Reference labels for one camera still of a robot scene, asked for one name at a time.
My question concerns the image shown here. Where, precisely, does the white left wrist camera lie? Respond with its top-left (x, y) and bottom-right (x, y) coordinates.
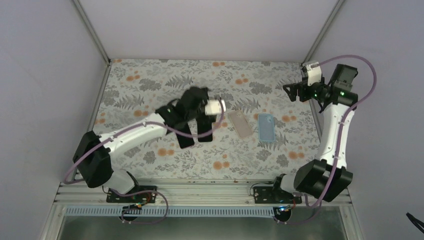
top-left (204, 99), bottom-right (227, 116)

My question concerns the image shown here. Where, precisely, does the slotted grey cable duct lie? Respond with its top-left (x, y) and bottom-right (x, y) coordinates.
top-left (64, 205), bottom-right (274, 218)

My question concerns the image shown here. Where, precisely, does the black phone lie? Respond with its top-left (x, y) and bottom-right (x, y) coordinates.
top-left (196, 115), bottom-right (216, 143)
top-left (175, 122), bottom-right (195, 149)

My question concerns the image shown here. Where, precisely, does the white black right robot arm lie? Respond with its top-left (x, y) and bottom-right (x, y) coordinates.
top-left (270, 61), bottom-right (358, 204)

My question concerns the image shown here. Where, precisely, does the light blue phone case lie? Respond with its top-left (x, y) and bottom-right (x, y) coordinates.
top-left (257, 113), bottom-right (276, 143)

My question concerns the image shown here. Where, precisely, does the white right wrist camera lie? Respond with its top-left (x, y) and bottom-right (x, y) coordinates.
top-left (301, 60), bottom-right (323, 87)

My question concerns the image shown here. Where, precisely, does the black object at corner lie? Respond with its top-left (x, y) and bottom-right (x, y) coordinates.
top-left (405, 212), bottom-right (424, 233)

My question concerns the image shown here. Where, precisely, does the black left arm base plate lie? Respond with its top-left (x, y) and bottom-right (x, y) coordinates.
top-left (106, 185), bottom-right (157, 204)

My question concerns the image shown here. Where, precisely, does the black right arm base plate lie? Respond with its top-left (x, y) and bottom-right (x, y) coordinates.
top-left (252, 186), bottom-right (303, 205)

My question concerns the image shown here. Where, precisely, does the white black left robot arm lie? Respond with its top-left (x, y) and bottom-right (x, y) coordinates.
top-left (73, 86), bottom-right (216, 203)

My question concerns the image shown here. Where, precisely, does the aluminium front rail frame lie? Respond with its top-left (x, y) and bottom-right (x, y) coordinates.
top-left (54, 180), bottom-right (353, 207)

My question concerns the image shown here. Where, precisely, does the floral patterned table mat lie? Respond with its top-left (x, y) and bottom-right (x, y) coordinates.
top-left (94, 58), bottom-right (320, 180)

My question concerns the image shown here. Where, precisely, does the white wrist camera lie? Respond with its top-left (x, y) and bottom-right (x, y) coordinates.
top-left (204, 99), bottom-right (227, 116)
top-left (301, 60), bottom-right (323, 87)

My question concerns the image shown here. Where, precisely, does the beige phone case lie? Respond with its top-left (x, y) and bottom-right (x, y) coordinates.
top-left (228, 110), bottom-right (253, 139)

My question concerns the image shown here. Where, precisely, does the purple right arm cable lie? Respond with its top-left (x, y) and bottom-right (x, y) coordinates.
top-left (273, 54), bottom-right (378, 226)

